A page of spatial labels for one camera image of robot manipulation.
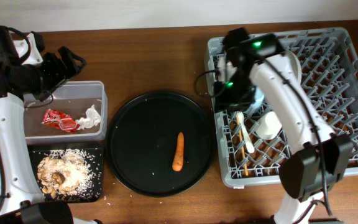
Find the white plastic fork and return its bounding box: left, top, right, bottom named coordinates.
left=236, top=111, right=255, bottom=154

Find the light blue plastic cup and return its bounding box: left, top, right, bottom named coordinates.
left=244, top=87, right=265, bottom=115

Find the wooden chopstick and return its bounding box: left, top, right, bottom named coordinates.
left=239, top=124, right=249, bottom=176

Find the white paper cup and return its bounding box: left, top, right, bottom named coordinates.
left=255, top=111, right=282, bottom=140

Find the red snack wrapper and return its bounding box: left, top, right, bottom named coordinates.
left=42, top=109, right=80, bottom=133

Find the white tissue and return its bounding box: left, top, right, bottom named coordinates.
left=76, top=105, right=101, bottom=130

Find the grey round plate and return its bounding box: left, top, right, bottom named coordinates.
left=287, top=50, right=302, bottom=84

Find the peanut shells and rice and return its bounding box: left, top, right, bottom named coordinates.
left=32, top=148, right=102, bottom=202

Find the pink bowl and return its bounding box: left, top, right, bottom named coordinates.
left=217, top=57, right=227, bottom=83

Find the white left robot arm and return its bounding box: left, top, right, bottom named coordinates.
left=0, top=26, right=86, bottom=223

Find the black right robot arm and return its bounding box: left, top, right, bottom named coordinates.
left=213, top=28, right=353, bottom=223

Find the grey dishwasher rack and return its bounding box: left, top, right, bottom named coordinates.
left=212, top=27, right=358, bottom=189

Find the clear plastic bin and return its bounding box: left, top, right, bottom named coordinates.
left=24, top=81, right=108, bottom=145

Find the orange carrot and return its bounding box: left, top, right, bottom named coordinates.
left=172, top=133, right=185, bottom=172

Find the black round tray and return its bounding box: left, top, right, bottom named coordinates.
left=106, top=91, right=216, bottom=197

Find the black rectangular tray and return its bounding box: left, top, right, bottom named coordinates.
left=26, top=142, right=106, bottom=203

